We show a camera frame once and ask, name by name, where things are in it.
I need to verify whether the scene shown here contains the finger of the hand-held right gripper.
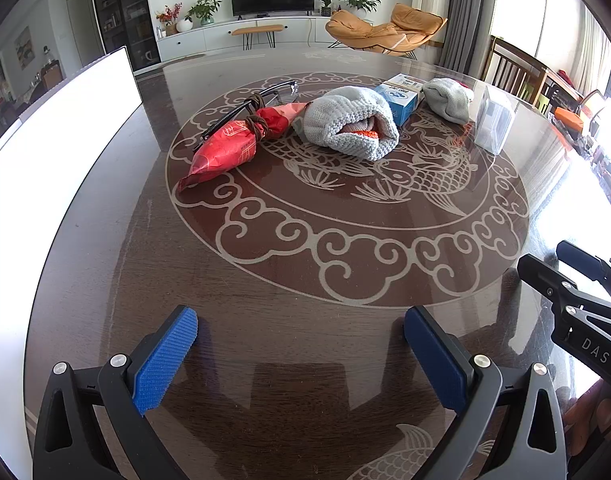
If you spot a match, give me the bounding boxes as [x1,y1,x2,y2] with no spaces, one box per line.
[517,254,611,322]
[557,240,611,292]

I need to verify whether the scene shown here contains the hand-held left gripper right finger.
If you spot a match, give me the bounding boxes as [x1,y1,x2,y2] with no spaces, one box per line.
[404,305,569,480]

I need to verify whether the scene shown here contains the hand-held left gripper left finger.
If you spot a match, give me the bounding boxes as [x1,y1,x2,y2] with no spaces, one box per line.
[32,305,199,480]

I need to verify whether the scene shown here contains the clear plastic cartoon box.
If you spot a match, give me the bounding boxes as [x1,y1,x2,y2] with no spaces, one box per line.
[474,85,515,156]

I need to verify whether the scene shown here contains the grey knit glove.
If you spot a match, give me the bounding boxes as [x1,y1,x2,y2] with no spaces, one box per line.
[422,78,475,124]

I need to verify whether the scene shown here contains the red packet with cord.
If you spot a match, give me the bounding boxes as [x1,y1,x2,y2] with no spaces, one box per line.
[176,101,313,192]

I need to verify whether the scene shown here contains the blue white ointment box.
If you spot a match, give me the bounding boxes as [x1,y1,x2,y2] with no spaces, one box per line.
[373,73,427,127]

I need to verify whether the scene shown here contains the black framed glasses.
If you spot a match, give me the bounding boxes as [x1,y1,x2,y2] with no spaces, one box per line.
[192,79,299,154]

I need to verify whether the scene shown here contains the white storage box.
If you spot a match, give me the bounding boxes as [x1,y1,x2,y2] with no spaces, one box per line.
[0,46,144,441]

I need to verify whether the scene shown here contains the large grey knitted hat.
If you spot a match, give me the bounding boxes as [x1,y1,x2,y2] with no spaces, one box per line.
[292,86,401,162]

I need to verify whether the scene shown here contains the person's right hand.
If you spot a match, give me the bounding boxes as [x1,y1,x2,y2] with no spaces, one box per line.
[565,391,611,462]

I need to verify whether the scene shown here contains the cluttered wooden side table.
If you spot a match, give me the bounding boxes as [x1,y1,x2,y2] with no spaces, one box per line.
[535,67,611,211]

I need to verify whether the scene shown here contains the orange box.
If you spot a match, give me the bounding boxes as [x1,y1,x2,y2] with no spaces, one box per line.
[555,107,587,131]

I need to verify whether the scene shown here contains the wooden chair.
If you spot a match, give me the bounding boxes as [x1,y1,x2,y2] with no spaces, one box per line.
[483,36,547,107]

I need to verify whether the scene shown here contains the grey curtain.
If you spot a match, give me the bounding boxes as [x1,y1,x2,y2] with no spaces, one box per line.
[438,0,501,82]

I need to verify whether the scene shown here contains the orange lounge chair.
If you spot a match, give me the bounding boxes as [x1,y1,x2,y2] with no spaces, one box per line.
[325,3,447,59]

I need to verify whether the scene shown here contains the wooden dining set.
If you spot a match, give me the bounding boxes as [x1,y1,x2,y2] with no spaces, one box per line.
[32,59,66,92]

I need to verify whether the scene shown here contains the white television cabinet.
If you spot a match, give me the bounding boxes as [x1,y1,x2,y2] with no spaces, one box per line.
[155,14,336,62]

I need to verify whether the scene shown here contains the large leafy potted plant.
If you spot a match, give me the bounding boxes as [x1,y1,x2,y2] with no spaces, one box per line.
[338,0,381,15]

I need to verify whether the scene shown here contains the red flower arrangement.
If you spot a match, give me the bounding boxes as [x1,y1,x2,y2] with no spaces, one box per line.
[155,4,184,36]

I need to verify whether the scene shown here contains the wooden bench with hairpin legs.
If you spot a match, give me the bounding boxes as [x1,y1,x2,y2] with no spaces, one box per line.
[231,24,281,51]

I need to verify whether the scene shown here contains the bushy green potted plant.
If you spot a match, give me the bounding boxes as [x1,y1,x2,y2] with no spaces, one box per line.
[185,0,222,26]

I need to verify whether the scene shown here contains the dark glass display cabinet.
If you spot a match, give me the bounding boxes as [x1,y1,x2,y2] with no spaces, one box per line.
[89,0,161,72]

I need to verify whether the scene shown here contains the wall painting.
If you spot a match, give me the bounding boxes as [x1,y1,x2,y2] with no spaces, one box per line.
[14,26,34,69]

